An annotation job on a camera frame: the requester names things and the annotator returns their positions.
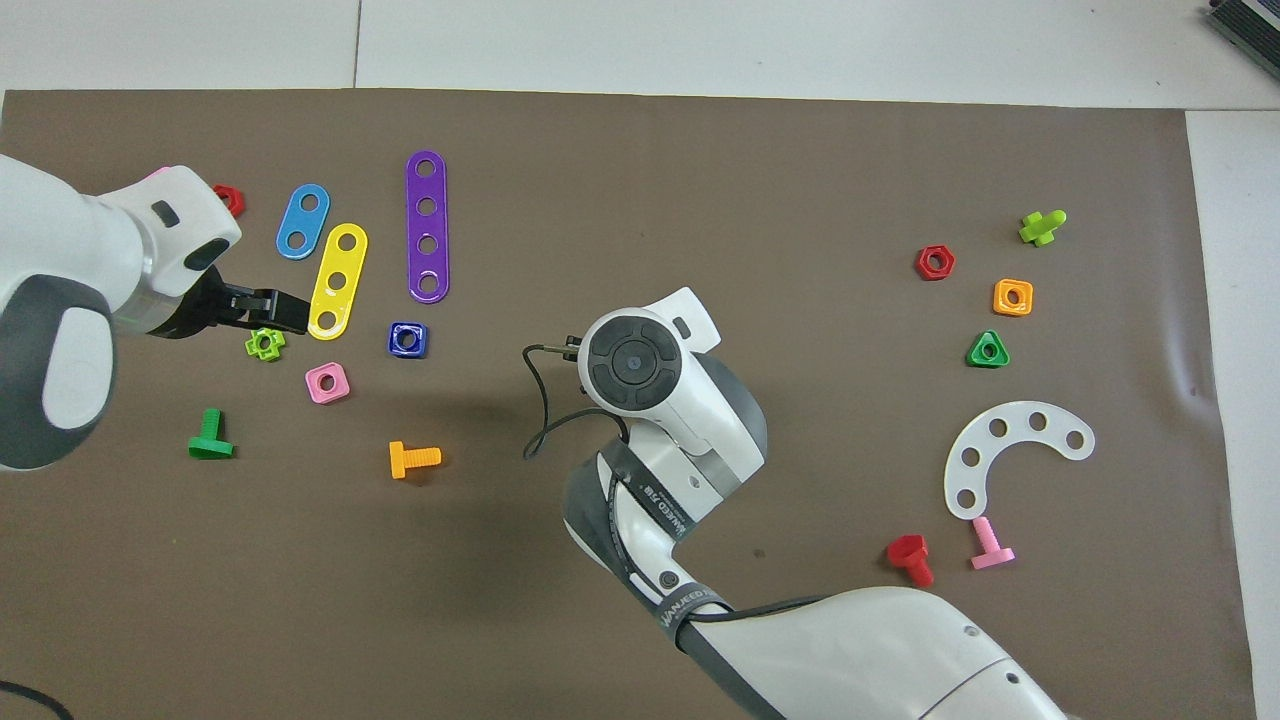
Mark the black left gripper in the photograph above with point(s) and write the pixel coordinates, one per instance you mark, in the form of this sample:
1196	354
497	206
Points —
190	310

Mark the blue square nut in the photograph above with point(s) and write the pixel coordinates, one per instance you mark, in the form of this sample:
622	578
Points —
393	345

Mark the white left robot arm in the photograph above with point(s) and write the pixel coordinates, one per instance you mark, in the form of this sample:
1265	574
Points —
60	250

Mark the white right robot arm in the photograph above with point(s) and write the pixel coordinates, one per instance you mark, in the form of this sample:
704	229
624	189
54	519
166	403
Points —
700	420

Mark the lime flower nut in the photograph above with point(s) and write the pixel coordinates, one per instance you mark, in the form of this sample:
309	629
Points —
252	347

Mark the pink square nut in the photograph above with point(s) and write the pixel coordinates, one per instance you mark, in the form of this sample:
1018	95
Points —
314	390

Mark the red hexagon nut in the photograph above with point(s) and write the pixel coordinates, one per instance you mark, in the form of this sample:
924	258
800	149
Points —
234	202
922	266

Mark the green plastic screw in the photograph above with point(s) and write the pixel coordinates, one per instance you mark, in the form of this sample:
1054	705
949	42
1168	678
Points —
211	440

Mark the orange plastic screw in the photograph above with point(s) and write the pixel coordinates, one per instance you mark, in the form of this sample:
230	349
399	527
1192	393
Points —
412	459

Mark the red plastic screw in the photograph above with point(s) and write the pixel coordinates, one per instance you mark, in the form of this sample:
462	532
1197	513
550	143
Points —
910	557

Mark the green triangle nut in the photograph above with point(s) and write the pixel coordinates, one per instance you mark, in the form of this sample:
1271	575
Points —
975	358

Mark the orange square nut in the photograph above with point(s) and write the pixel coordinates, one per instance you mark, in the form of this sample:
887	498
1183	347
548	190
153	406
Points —
1000	300

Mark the lime cross-head screw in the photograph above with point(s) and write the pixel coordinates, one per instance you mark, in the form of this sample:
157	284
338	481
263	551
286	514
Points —
1040	228

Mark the yellow three-hole plate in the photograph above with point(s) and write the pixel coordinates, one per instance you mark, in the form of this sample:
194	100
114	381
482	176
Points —
342	262

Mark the blue two-hole plate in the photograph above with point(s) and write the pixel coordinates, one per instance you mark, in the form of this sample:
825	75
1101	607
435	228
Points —
304	221

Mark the purple four-hole plate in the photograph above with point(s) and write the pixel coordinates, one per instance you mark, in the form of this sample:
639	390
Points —
428	225

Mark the brown paper mat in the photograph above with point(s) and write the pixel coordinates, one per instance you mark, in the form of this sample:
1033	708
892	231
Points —
700	180

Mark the white curved perforated plate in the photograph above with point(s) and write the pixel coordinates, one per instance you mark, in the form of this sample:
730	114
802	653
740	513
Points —
1018	420

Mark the dark grey ribbed device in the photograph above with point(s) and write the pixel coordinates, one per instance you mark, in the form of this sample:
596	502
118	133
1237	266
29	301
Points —
1255	20

